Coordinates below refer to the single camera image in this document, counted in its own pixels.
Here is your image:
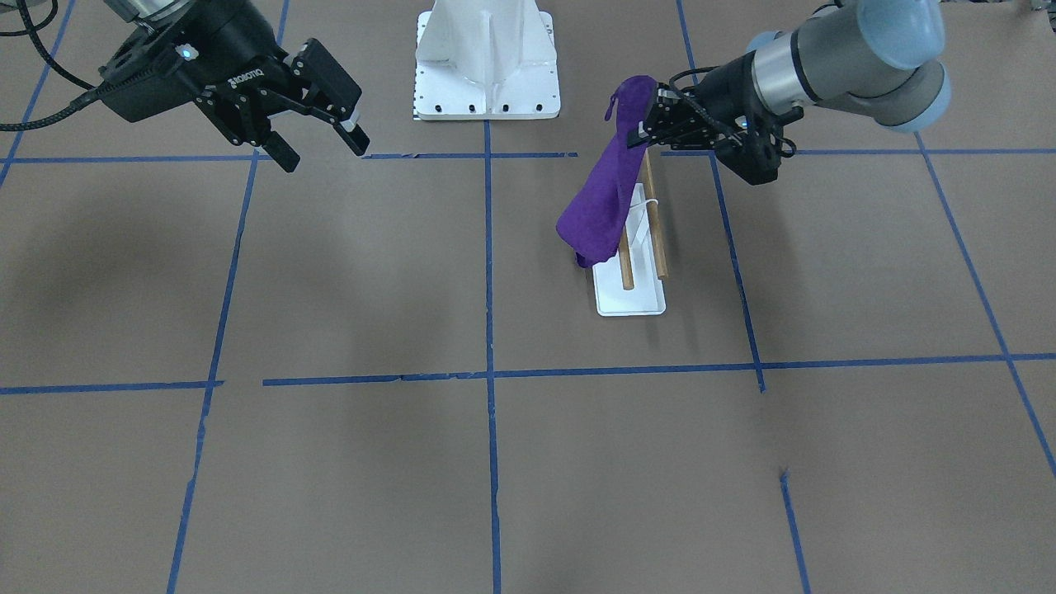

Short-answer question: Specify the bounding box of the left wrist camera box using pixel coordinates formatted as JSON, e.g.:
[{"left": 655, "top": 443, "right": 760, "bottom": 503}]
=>
[{"left": 714, "top": 131, "right": 797, "bottom": 186}]

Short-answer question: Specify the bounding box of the purple towel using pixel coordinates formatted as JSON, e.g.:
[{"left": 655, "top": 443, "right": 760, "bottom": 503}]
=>
[{"left": 555, "top": 75, "right": 658, "bottom": 268}]

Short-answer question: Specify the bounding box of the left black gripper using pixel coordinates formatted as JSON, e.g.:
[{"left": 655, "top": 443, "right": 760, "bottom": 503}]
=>
[{"left": 624, "top": 58, "right": 804, "bottom": 153}]

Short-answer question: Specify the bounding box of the white rack centre bracket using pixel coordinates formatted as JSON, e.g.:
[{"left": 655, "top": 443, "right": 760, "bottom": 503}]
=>
[{"left": 627, "top": 198, "right": 658, "bottom": 250}]

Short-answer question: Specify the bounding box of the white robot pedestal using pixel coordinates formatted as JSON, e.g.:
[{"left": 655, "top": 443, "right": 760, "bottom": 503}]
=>
[{"left": 412, "top": 1, "right": 562, "bottom": 120}]

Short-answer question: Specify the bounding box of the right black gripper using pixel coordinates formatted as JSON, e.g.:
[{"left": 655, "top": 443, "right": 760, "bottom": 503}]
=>
[{"left": 99, "top": 1, "right": 370, "bottom": 173}]

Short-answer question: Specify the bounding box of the taller wooden rack rod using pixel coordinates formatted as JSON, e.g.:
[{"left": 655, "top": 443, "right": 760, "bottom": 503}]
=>
[{"left": 642, "top": 149, "right": 670, "bottom": 281}]

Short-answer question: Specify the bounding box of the shorter wooden rack rod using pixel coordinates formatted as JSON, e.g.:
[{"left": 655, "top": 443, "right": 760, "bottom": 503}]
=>
[{"left": 617, "top": 227, "right": 636, "bottom": 292}]

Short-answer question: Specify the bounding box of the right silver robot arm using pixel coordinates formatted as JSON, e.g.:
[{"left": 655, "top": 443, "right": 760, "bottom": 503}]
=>
[{"left": 2, "top": 1, "right": 370, "bottom": 172}]

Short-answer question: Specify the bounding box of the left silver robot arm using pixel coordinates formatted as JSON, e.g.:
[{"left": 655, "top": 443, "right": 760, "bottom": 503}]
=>
[{"left": 626, "top": 1, "right": 953, "bottom": 150}]

